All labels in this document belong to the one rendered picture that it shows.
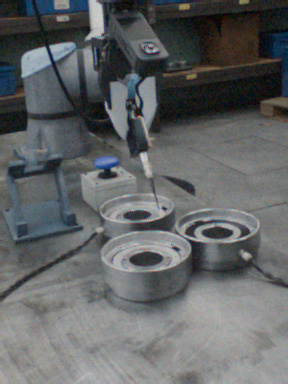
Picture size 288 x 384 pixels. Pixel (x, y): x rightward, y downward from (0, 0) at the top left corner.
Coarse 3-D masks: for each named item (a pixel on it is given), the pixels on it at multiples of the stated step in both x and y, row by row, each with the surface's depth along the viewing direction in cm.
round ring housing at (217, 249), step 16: (224, 208) 75; (176, 224) 71; (192, 224) 74; (208, 224) 73; (224, 224) 73; (256, 224) 70; (192, 240) 67; (208, 240) 69; (224, 240) 68; (240, 240) 66; (256, 240) 68; (192, 256) 67; (208, 256) 66; (224, 256) 66; (240, 256) 66
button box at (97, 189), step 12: (120, 168) 94; (84, 180) 91; (96, 180) 89; (108, 180) 88; (120, 180) 88; (132, 180) 89; (84, 192) 92; (96, 192) 87; (108, 192) 88; (120, 192) 88; (132, 192) 89; (96, 204) 87
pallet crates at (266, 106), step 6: (282, 48) 473; (282, 54) 475; (282, 60) 477; (282, 66) 478; (282, 72) 478; (282, 78) 480; (282, 84) 482; (282, 90) 484; (282, 96) 489; (264, 102) 475; (270, 102) 470; (276, 102) 468; (282, 102) 466; (264, 108) 477; (270, 108) 470; (276, 108) 471; (264, 114) 478; (270, 114) 472; (276, 114) 472; (276, 120) 467; (282, 120) 461
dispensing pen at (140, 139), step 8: (128, 104) 84; (136, 120) 81; (136, 128) 81; (136, 136) 80; (144, 136) 81; (128, 144) 84; (136, 144) 80; (144, 144) 80; (136, 152) 81; (144, 152) 81; (144, 160) 81; (144, 168) 81; (152, 176) 81; (152, 184) 80
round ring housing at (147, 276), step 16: (112, 240) 68; (128, 240) 70; (144, 240) 70; (160, 240) 70; (176, 240) 68; (112, 256) 66; (128, 256) 66; (144, 256) 67; (160, 256) 66; (112, 272) 62; (128, 272) 60; (144, 272) 60; (160, 272) 60; (176, 272) 61; (112, 288) 64; (128, 288) 61; (144, 288) 60; (160, 288) 61; (176, 288) 63
